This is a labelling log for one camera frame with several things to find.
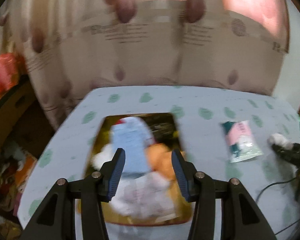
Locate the pastel tissue pack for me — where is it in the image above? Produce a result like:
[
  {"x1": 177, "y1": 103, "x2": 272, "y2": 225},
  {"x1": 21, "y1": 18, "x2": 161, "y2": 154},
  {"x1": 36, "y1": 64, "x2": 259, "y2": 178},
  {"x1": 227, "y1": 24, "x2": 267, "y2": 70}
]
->
[{"x1": 221, "y1": 120, "x2": 263, "y2": 163}]

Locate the cardboard box with clutter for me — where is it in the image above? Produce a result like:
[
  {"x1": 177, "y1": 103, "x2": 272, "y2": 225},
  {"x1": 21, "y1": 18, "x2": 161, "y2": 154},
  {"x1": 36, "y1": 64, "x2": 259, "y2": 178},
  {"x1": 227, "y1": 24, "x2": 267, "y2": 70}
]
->
[{"x1": 0, "y1": 141, "x2": 37, "y2": 216}]

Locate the fluffy white plush ball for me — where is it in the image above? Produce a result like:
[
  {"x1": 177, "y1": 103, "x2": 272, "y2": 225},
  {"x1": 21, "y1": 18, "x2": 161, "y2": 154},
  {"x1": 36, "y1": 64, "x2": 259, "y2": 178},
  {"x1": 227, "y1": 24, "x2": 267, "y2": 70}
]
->
[{"x1": 90, "y1": 144, "x2": 115, "y2": 170}]

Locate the white cloud pattern tablecloth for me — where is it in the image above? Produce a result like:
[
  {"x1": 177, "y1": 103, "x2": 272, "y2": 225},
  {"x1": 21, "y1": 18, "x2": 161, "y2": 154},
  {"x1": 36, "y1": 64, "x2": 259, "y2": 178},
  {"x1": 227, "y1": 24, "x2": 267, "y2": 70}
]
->
[{"x1": 18, "y1": 86, "x2": 300, "y2": 239}]

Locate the orange plastic duck toy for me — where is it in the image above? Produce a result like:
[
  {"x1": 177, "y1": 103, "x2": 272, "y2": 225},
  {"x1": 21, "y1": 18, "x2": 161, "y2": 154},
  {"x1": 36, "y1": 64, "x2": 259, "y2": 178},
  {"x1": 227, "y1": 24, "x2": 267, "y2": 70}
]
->
[{"x1": 146, "y1": 144, "x2": 175, "y2": 181}]

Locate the beige leaf print curtain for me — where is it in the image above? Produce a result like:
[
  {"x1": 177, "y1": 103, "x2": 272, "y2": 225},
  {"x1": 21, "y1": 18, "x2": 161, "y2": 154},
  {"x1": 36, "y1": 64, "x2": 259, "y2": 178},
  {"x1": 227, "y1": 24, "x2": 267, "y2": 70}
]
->
[{"x1": 0, "y1": 0, "x2": 289, "y2": 128}]

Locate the blue fluffy cloth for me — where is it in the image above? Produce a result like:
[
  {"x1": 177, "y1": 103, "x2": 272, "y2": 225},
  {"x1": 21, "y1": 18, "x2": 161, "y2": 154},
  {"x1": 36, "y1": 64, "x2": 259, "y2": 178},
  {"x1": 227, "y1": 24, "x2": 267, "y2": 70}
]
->
[{"x1": 111, "y1": 119, "x2": 153, "y2": 178}]

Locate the white red star cloth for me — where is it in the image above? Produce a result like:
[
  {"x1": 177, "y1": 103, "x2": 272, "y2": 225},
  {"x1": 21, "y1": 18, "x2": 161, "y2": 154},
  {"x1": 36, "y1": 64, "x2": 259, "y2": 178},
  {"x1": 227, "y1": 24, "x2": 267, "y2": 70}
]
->
[{"x1": 110, "y1": 116, "x2": 155, "y2": 147}]

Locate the red plastic bag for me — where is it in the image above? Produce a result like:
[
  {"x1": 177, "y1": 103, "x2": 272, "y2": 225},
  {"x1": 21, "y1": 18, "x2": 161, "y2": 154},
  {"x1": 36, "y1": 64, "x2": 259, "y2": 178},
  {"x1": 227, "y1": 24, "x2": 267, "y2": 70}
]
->
[{"x1": 0, "y1": 53, "x2": 20, "y2": 94}]

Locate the white knitted red-trim glove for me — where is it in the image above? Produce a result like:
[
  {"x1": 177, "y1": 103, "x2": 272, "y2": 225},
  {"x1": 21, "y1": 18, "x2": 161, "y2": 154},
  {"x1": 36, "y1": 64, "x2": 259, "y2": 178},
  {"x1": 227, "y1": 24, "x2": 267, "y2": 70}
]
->
[{"x1": 267, "y1": 133, "x2": 293, "y2": 150}]

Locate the floral wet wipes pack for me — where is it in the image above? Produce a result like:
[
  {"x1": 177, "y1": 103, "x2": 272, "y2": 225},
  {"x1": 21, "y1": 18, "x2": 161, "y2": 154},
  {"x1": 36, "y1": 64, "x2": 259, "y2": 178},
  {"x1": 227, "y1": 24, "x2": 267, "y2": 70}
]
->
[{"x1": 110, "y1": 172, "x2": 176, "y2": 221}]

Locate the black cable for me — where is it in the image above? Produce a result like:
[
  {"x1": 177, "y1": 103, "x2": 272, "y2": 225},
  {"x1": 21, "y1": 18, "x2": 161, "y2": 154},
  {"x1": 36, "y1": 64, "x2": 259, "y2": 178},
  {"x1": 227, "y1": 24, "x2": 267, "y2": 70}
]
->
[{"x1": 255, "y1": 177, "x2": 300, "y2": 235}]

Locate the dark wooden cabinet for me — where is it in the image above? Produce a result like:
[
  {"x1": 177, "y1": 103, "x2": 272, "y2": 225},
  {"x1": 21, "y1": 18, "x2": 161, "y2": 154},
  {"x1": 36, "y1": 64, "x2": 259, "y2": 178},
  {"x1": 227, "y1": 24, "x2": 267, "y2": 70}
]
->
[{"x1": 0, "y1": 75, "x2": 55, "y2": 158}]

